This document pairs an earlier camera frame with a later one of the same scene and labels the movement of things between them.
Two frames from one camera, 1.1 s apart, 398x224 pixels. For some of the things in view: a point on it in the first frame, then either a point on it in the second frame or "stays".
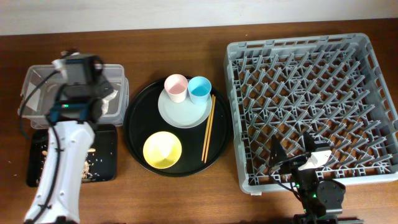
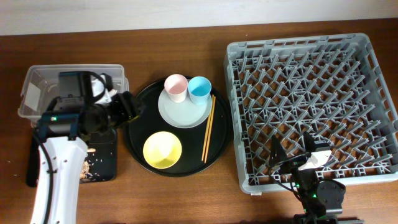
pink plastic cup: [176, 85] stays
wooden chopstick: [208, 127] stays
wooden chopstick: [209, 129] stays
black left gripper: [73, 93] → [129, 107]
